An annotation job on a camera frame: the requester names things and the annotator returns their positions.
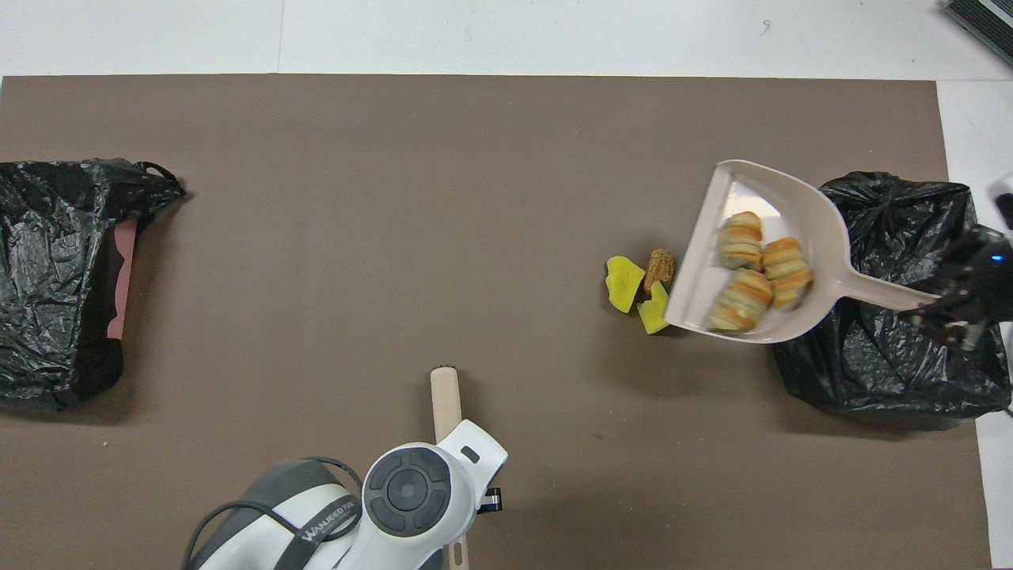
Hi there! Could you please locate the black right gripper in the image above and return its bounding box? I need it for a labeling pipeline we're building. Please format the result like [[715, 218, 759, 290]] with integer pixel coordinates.
[[902, 224, 1013, 354]]

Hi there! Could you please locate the black ribbed panel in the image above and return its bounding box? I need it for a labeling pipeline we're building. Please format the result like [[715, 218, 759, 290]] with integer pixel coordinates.
[[942, 0, 1013, 68]]

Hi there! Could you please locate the brown bread roll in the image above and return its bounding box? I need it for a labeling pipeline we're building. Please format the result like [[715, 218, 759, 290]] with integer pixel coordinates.
[[644, 249, 676, 295]]

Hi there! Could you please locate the golden croissant piece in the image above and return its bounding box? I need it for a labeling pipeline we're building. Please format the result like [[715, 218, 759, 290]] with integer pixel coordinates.
[[718, 211, 764, 272], [707, 268, 774, 332], [761, 237, 814, 310]]

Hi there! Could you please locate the brown table mat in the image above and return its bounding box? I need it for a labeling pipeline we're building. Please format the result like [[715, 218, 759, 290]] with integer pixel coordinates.
[[0, 74, 994, 570]]

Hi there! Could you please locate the pink bin with black bag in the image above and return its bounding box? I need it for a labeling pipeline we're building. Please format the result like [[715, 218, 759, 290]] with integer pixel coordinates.
[[0, 158, 188, 411]]

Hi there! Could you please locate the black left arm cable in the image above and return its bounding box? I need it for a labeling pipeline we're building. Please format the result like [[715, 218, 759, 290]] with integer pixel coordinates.
[[182, 455, 365, 570]]

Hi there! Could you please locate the beige plastic dustpan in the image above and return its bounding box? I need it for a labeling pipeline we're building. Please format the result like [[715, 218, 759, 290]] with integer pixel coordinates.
[[663, 159, 943, 344]]

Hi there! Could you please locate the beige hand brush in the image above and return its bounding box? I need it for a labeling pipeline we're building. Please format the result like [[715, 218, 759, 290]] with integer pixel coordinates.
[[430, 366, 470, 570]]

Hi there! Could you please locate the yellow sponge piece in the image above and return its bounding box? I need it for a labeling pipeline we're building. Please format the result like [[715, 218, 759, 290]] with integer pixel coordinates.
[[605, 256, 647, 314], [638, 281, 672, 335]]

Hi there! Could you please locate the bin lined with black bag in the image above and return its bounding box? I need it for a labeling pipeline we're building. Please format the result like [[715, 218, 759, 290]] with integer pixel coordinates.
[[766, 171, 1012, 420]]

